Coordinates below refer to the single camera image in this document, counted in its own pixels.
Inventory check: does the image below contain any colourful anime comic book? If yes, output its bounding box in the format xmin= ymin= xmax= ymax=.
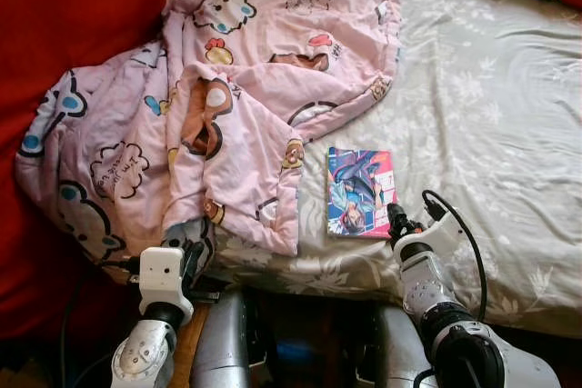
xmin=326 ymin=145 xmax=398 ymax=240

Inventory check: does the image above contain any pink cartoon bear blanket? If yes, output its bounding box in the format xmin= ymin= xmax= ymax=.
xmin=14 ymin=0 xmax=403 ymax=266

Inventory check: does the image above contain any robot left leg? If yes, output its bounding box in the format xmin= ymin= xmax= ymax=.
xmin=189 ymin=288 xmax=265 ymax=388

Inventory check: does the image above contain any robot leg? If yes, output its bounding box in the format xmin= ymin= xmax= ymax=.
xmin=189 ymin=288 xmax=265 ymax=388
xmin=359 ymin=304 xmax=433 ymax=388

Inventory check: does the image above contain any bed with beige floral sheet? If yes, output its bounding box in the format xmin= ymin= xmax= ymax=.
xmin=209 ymin=0 xmax=582 ymax=339

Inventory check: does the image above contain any robot right leg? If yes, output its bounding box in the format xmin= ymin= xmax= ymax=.
xmin=359 ymin=304 xmax=433 ymax=388

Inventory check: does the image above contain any red sofa cushion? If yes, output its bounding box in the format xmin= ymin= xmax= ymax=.
xmin=0 ymin=0 xmax=174 ymax=343

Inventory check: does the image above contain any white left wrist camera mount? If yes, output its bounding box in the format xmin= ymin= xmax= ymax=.
xmin=138 ymin=247 xmax=186 ymax=325

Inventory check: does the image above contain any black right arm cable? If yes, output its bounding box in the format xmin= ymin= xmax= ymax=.
xmin=421 ymin=190 xmax=489 ymax=321

